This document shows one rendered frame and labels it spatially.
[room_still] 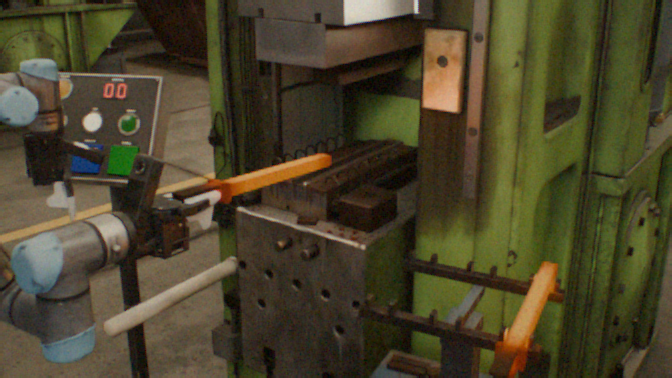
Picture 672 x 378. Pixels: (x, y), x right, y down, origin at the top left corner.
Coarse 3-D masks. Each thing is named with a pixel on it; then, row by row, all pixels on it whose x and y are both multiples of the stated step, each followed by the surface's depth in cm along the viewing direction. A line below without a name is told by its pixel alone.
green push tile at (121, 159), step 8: (112, 152) 179; (120, 152) 178; (128, 152) 178; (136, 152) 178; (112, 160) 178; (120, 160) 178; (128, 160) 177; (112, 168) 178; (120, 168) 177; (128, 168) 177
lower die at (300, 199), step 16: (352, 144) 201; (368, 144) 198; (400, 144) 196; (336, 160) 181; (384, 160) 183; (400, 160) 188; (416, 160) 195; (320, 176) 169; (352, 176) 172; (272, 192) 173; (288, 192) 170; (304, 192) 167; (320, 192) 164; (304, 208) 168; (320, 208) 165
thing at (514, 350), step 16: (544, 272) 134; (544, 288) 128; (528, 304) 122; (528, 320) 117; (512, 336) 113; (528, 336) 114; (496, 352) 110; (512, 352) 107; (496, 368) 103; (512, 368) 109
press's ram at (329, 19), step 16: (240, 0) 162; (256, 0) 159; (272, 0) 156; (288, 0) 154; (304, 0) 151; (320, 0) 149; (336, 0) 147; (352, 0) 148; (368, 0) 152; (384, 0) 157; (400, 0) 163; (256, 16) 161; (272, 16) 158; (288, 16) 155; (304, 16) 153; (320, 16) 152; (336, 16) 148; (352, 16) 149; (368, 16) 153; (384, 16) 159
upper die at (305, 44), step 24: (264, 24) 160; (288, 24) 156; (312, 24) 152; (360, 24) 160; (384, 24) 168; (408, 24) 177; (264, 48) 162; (288, 48) 158; (312, 48) 154; (336, 48) 155; (360, 48) 162; (384, 48) 171
